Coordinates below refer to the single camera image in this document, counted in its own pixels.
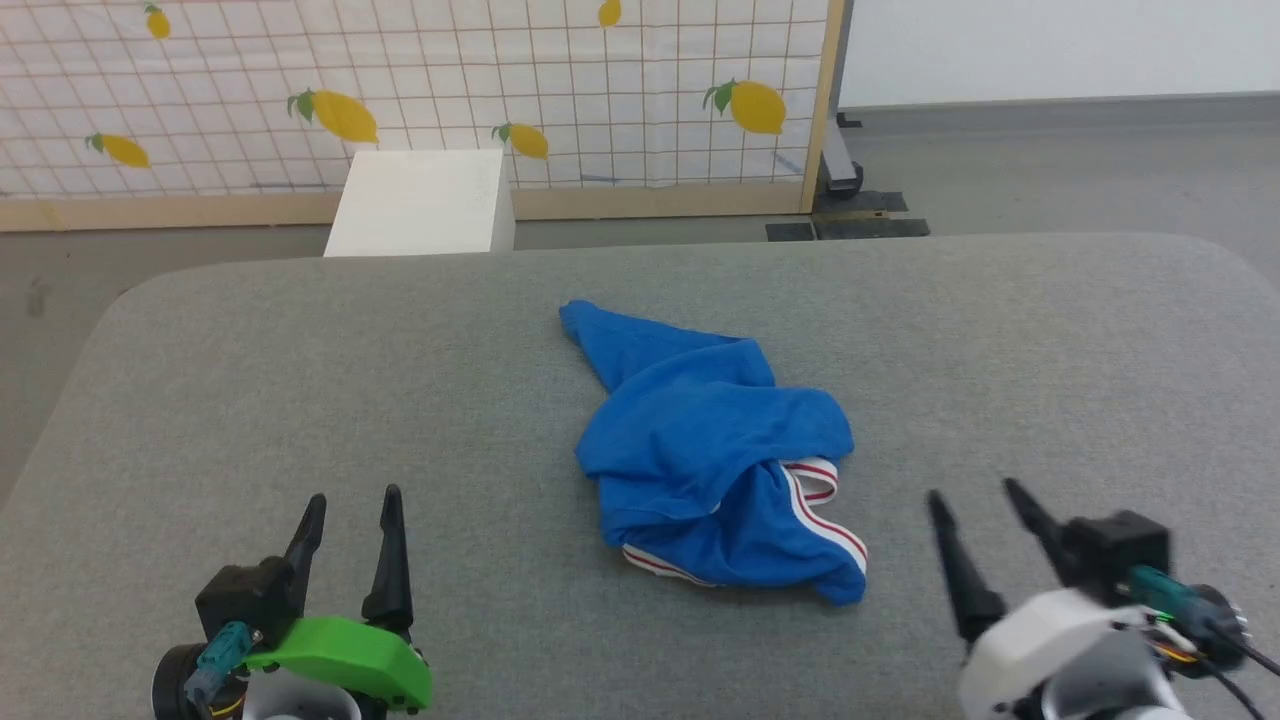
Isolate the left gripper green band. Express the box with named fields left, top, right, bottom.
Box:
left=243, top=484, right=434, bottom=713

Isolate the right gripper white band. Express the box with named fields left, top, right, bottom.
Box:
left=926, top=477, right=1136, bottom=720

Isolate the blue garment with striped trim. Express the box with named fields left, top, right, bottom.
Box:
left=558, top=299, right=869, bottom=607

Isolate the grey fabric sofa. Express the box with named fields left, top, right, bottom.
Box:
left=0, top=232, right=1280, bottom=720

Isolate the black floor plate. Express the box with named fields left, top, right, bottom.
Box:
left=765, top=218, right=932, bottom=243

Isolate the white box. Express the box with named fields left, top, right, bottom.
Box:
left=323, top=148, right=517, bottom=258

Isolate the left arm teal plug cable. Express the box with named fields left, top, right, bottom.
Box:
left=183, top=620, right=253, bottom=706

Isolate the arm teal plug cable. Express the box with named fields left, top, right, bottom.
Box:
left=1128, top=564, right=1280, bottom=720
left=183, top=620, right=253, bottom=706

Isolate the right arm teal plug cable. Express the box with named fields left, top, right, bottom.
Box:
left=1128, top=564, right=1280, bottom=720

